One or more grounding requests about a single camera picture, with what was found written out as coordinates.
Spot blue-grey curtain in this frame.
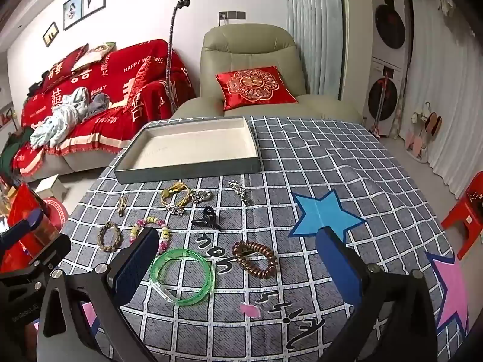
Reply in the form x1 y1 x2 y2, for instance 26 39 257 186
285 0 348 99

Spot small black picture frame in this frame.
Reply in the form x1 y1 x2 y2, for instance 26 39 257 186
43 22 60 47

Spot grey shallow tray box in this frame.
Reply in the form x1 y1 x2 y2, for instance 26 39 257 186
113 116 262 185

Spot grey checked tablecloth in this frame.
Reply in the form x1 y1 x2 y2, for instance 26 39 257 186
60 115 469 362

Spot light blue clothes pile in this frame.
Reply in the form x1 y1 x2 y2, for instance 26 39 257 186
30 87 112 148

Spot red gift bag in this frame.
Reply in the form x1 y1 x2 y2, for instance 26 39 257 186
5 183 61 272

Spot red round mat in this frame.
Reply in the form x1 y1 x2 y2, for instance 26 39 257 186
41 197 69 230

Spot grey sofa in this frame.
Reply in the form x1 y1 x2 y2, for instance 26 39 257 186
26 151 125 182

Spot beige armchair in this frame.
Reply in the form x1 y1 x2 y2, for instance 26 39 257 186
171 23 365 125

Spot yellow cord hair tie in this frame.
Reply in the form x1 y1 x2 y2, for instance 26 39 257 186
162 182 191 208

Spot pink heart silver charm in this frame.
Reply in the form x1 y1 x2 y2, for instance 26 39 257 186
190 189 213 205

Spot colourful bead bracelet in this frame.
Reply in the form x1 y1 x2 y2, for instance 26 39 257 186
130 217 170 255

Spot sofa with red blanket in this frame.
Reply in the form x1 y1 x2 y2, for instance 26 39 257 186
13 39 197 176

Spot red lettered cushion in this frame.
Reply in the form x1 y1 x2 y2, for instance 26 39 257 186
40 44 89 91

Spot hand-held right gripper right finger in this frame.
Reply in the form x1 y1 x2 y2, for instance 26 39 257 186
316 227 440 362

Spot blue-toned picture frame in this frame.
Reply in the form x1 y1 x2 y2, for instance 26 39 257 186
62 0 84 31

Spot dark slippers on hanger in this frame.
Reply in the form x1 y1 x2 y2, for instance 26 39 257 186
413 102 443 136

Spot black hair claw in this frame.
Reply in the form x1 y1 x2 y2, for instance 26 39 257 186
190 207 221 230

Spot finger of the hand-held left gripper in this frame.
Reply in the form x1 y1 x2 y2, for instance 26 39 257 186
0 209 44 258
28 233 72 273

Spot red mop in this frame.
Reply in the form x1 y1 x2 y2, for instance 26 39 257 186
372 77 391 132

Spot white curtain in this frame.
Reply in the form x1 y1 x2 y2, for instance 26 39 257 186
409 0 483 200

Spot white dryer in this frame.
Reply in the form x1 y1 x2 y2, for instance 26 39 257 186
372 0 410 63

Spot red embroidered cushion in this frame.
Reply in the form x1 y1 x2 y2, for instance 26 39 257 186
215 66 299 111

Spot silver rhinestone hair clip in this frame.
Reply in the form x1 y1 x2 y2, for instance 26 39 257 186
228 181 251 207

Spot red plastic stool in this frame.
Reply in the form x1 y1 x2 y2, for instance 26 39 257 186
441 171 483 261

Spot green cloth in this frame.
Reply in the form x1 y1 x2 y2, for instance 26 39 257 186
0 128 34 176

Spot white washing machine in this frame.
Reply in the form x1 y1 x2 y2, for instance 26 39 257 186
362 57 406 136

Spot pink slippers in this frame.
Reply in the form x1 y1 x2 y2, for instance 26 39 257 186
405 130 429 163

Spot red fringed cushion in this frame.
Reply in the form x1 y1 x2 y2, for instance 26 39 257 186
127 60 168 102

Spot photo print pillow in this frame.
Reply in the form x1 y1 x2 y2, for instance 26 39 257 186
71 42 116 72

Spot brown spiral hair tie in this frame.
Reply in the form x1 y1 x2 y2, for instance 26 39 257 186
231 240 278 280

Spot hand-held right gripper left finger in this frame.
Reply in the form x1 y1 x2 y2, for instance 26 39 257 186
36 226 161 362

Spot green transparent bangle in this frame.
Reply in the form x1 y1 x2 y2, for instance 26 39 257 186
149 248 216 307

